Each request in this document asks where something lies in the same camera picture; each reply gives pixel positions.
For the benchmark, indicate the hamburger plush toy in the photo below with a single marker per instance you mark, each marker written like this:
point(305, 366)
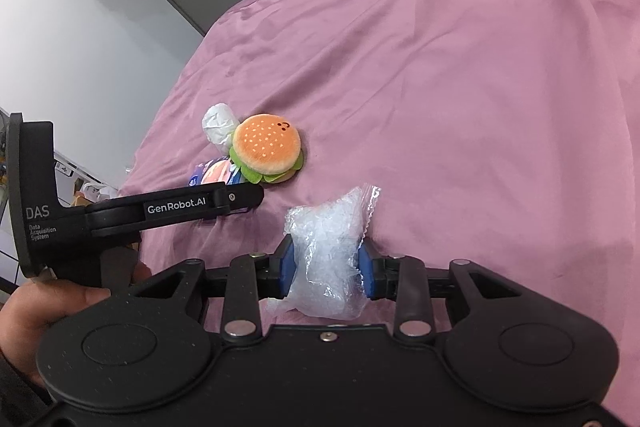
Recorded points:
point(267, 142)

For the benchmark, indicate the clear plastic bag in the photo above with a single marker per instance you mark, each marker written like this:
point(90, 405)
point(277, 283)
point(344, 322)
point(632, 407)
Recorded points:
point(325, 252)

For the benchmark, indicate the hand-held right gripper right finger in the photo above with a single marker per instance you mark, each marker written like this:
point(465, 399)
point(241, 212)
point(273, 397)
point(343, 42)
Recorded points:
point(366, 272)

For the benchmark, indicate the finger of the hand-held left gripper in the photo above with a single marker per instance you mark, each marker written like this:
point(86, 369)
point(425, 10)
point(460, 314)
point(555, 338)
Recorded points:
point(175, 209)

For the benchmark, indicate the blue snack packet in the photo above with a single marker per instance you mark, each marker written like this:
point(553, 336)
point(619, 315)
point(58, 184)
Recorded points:
point(215, 172)

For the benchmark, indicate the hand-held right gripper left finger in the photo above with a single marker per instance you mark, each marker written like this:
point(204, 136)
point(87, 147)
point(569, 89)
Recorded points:
point(287, 269)

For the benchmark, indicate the person's left hand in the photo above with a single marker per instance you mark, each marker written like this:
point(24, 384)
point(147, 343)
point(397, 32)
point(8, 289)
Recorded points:
point(45, 307)

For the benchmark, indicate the pink bed sheet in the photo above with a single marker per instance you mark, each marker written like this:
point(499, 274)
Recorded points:
point(450, 107)

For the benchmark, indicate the small white wrapped packet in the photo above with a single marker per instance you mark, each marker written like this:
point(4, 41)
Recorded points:
point(217, 124)

